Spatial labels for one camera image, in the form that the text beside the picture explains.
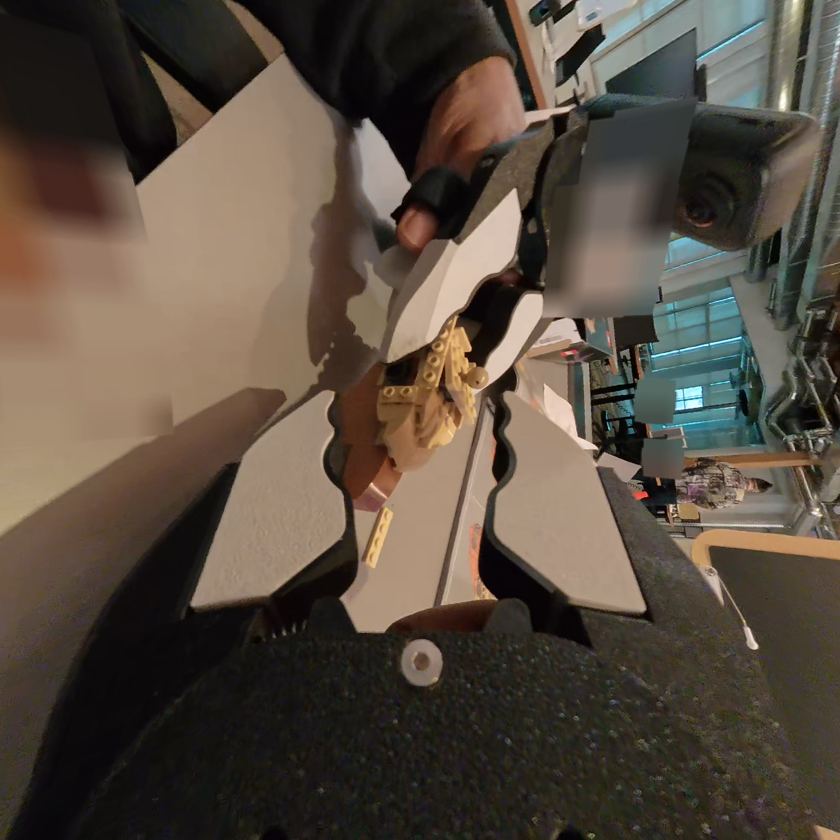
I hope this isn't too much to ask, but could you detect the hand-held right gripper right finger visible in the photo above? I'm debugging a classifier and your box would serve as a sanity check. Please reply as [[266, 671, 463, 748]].
[[477, 389, 651, 620]]

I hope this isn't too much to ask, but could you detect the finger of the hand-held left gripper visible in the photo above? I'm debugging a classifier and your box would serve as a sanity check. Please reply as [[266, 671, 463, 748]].
[[374, 191, 529, 363], [466, 287, 548, 382]]

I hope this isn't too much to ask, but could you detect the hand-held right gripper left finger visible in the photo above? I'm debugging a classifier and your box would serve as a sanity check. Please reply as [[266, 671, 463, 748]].
[[191, 389, 362, 620]]

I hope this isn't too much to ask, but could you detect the small tan plate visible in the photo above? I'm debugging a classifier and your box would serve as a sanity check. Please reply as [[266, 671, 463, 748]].
[[364, 506, 395, 569]]

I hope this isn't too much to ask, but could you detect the tan brick model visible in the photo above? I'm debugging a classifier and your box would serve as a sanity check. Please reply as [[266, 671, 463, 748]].
[[335, 318, 489, 513]]

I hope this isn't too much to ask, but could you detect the person's left forearm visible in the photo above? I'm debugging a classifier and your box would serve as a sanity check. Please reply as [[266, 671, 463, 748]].
[[237, 0, 519, 132]]

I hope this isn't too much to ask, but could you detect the grey desk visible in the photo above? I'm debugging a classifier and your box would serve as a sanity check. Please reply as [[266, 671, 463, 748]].
[[0, 53, 618, 631]]

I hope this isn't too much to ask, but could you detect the black monitor screen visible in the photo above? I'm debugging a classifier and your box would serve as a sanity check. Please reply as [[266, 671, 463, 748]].
[[604, 27, 703, 101]]

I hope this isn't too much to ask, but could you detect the black tablet on white stand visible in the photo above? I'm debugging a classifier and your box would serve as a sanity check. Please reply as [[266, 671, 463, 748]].
[[689, 525, 840, 840]]

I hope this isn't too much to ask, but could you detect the person's black jacket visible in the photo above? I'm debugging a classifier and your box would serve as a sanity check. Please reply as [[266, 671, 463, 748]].
[[0, 0, 178, 185]]

